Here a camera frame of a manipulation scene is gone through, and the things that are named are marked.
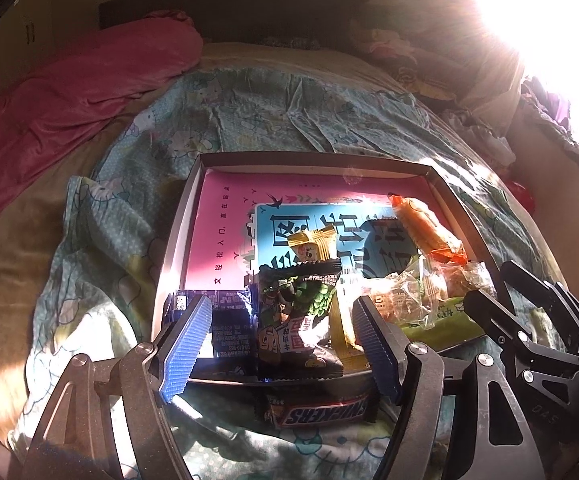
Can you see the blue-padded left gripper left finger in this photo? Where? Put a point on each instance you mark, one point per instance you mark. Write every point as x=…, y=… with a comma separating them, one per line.
x=188, y=324

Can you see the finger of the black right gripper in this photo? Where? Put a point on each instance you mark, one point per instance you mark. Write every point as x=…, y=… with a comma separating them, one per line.
x=561, y=305

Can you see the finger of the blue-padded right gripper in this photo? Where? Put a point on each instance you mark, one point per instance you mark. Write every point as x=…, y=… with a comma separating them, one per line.
x=509, y=322

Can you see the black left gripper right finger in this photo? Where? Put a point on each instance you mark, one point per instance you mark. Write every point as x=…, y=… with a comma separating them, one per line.
x=383, y=344

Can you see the clear round pastry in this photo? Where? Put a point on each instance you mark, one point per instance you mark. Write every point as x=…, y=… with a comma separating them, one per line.
x=415, y=294

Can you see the green milk bread packet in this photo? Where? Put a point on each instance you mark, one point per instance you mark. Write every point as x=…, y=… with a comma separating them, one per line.
x=452, y=327

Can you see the blue snack packet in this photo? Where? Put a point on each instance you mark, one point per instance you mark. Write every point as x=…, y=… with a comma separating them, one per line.
x=229, y=351

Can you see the dark green pea snack bag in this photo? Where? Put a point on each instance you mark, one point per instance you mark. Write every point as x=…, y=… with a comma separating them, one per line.
x=282, y=353

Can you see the yellow wafer snack pack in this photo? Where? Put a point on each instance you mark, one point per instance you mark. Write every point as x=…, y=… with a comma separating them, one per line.
x=325, y=295

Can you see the orange rice cracker pack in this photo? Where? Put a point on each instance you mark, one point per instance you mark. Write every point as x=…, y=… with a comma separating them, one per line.
x=435, y=241

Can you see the snickers bar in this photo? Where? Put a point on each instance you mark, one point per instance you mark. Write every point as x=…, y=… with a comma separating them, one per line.
x=300, y=410

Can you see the hello kitty patterned quilt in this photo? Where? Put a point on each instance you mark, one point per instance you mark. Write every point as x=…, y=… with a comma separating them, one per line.
x=99, y=294

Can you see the red plastic bag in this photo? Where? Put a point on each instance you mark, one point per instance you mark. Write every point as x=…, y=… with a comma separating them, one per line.
x=522, y=194

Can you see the pink and blue book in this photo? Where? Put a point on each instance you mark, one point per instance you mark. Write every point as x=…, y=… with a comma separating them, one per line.
x=243, y=221

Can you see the white plastic bag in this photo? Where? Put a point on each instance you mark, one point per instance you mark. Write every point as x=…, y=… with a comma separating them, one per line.
x=494, y=150

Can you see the beige bed sheet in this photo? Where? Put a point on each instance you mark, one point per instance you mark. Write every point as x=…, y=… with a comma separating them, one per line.
x=31, y=226

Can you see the pink rolled blanket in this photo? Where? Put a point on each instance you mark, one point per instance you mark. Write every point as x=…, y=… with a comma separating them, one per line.
x=67, y=100

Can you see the pile of folded clothes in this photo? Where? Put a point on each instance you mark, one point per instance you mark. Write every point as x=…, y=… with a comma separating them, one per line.
x=433, y=49

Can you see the cream wardrobe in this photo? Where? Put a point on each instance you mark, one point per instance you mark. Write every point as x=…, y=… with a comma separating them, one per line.
x=25, y=38

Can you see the dark upholstered headboard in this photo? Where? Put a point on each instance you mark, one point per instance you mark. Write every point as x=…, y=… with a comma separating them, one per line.
x=325, y=21

